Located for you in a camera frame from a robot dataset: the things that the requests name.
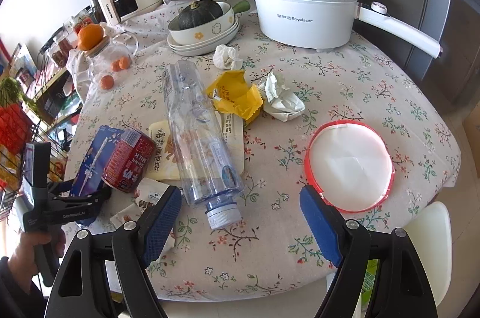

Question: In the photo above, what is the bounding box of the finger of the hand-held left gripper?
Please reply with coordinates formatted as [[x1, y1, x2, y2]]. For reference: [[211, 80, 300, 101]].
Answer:
[[50, 186, 112, 208], [47, 181, 77, 195]]

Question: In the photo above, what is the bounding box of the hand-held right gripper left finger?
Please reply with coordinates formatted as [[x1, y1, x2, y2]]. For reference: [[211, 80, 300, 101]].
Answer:
[[45, 185, 183, 318]]

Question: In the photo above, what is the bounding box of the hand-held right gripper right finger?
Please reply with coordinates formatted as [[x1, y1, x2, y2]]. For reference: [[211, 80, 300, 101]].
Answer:
[[299, 185, 439, 318]]

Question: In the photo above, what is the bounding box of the blue drink carton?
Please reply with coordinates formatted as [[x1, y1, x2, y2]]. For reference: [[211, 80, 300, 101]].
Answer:
[[69, 125, 126, 226]]

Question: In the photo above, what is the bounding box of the clear plastic bottle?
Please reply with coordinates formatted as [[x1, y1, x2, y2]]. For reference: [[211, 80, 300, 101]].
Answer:
[[163, 60, 244, 229]]

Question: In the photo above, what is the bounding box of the white tissue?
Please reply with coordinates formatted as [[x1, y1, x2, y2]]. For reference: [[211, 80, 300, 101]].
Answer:
[[213, 44, 244, 71]]

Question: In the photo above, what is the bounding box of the person's left forearm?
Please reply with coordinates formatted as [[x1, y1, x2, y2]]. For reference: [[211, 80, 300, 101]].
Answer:
[[0, 256, 47, 318]]

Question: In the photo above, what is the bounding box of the person's left hand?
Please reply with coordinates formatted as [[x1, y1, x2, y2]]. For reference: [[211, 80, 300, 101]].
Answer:
[[7, 228, 67, 281]]

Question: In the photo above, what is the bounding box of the white snack wrapper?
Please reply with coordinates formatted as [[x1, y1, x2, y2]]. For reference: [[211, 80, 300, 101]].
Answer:
[[133, 178, 181, 214]]

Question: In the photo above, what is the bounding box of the small white wrapper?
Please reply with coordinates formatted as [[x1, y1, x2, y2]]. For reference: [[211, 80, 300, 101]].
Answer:
[[110, 203, 141, 229]]

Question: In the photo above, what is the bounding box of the red drink can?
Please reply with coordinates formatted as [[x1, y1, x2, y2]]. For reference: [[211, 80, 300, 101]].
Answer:
[[101, 128, 157, 193]]

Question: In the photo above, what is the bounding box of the red-rimmed white round lid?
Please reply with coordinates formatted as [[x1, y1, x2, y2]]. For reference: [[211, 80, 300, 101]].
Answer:
[[304, 120, 396, 213]]

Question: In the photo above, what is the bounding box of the cream snack packet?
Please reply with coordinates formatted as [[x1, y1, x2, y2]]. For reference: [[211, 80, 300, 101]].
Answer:
[[144, 115, 246, 180]]

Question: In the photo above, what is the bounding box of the red woven basket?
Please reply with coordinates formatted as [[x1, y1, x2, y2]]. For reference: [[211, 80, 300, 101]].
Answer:
[[0, 104, 34, 155]]

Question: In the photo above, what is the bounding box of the floral tablecloth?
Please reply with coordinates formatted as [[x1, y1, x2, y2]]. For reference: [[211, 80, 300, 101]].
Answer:
[[67, 0, 462, 301]]

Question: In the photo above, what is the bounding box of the green plant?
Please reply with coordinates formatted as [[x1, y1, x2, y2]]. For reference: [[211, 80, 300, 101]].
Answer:
[[0, 78, 38, 112]]

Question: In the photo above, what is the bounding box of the white chair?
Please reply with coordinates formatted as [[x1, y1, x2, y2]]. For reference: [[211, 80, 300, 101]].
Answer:
[[326, 201, 451, 318]]

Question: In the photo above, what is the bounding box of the crumpled white green paper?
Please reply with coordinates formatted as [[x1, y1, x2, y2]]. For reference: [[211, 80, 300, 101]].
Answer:
[[256, 69, 306, 123]]

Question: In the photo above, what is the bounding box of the glass jar with red contents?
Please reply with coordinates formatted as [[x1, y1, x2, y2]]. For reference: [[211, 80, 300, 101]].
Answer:
[[49, 36, 71, 68]]

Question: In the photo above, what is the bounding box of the bamboo jar lid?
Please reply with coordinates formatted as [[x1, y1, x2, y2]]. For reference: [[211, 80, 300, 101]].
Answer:
[[83, 36, 114, 58]]

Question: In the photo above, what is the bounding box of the yellow crumpled wrapper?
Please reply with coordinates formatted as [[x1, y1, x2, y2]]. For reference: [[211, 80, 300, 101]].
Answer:
[[204, 69, 265, 121]]

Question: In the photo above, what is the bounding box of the large orange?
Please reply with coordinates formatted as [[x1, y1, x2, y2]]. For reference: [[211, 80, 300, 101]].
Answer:
[[77, 23, 104, 51]]

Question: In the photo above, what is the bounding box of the red label glass jar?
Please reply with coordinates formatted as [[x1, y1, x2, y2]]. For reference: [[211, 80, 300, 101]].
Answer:
[[73, 16, 94, 38]]

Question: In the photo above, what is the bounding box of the cardboard box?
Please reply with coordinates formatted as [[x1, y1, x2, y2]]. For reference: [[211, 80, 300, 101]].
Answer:
[[464, 111, 480, 168]]

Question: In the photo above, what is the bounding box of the cream plate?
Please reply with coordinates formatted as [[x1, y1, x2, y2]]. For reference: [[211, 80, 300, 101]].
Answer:
[[169, 29, 239, 56]]

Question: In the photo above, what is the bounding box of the stack of white bowls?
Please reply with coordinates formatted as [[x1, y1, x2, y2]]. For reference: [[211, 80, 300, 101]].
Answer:
[[167, 21, 240, 52]]

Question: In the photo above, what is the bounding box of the white electric pot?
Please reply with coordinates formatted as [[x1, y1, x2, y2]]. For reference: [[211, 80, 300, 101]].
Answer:
[[246, 0, 442, 59]]

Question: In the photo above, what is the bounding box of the dark green kabocha squash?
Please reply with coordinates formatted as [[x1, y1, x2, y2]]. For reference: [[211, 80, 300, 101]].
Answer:
[[177, 0, 224, 31]]

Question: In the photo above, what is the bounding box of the grey refrigerator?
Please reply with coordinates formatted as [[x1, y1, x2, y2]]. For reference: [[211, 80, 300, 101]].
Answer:
[[350, 0, 480, 123]]

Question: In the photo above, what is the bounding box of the black wire shelf rack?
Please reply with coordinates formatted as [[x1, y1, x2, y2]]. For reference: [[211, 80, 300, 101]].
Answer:
[[0, 5, 94, 138]]

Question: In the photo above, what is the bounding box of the cream bowl with green handle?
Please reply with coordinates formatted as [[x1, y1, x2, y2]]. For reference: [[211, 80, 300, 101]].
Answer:
[[167, 0, 251, 45]]

